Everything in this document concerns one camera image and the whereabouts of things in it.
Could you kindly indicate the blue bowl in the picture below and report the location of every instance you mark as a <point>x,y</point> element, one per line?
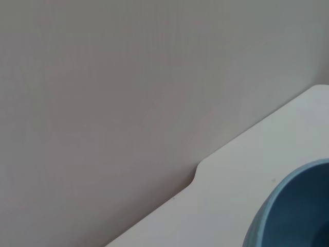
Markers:
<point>295,211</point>

